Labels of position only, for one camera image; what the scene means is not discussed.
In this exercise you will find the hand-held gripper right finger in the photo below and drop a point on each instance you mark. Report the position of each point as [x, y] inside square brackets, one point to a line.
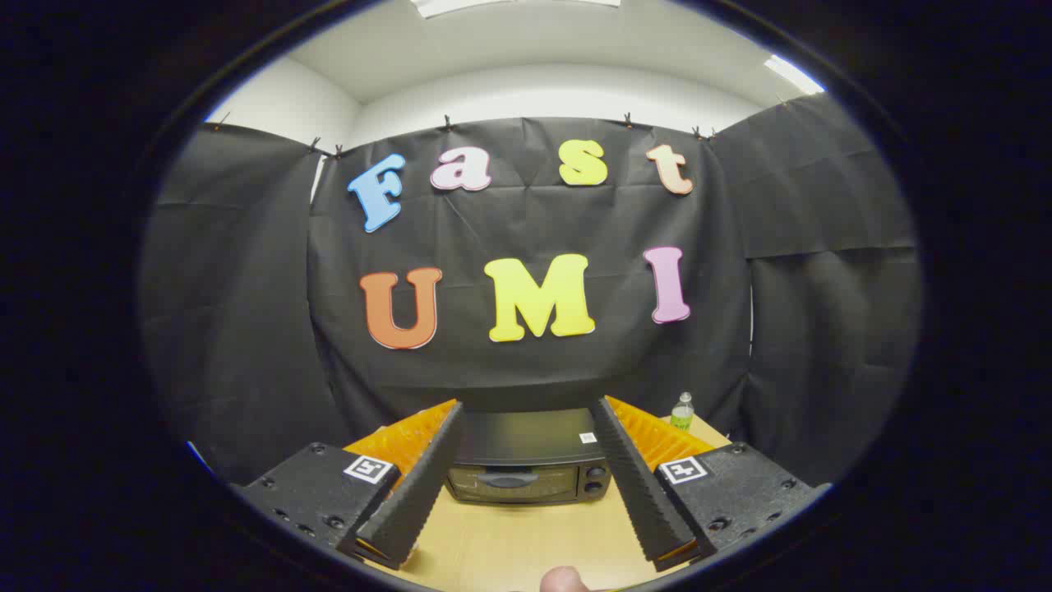
[637, 493]

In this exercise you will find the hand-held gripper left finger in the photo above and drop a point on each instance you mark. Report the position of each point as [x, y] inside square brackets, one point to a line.
[415, 501]

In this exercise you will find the black toaster oven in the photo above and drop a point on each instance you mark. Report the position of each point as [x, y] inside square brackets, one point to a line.
[526, 444]

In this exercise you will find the green drink bottle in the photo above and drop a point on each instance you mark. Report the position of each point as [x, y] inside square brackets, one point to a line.
[682, 415]

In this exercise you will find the short ceiling light panel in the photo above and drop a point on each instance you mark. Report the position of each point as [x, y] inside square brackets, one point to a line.
[793, 74]

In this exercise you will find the long ceiling light panel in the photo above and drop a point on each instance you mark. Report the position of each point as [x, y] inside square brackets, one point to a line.
[509, 5]

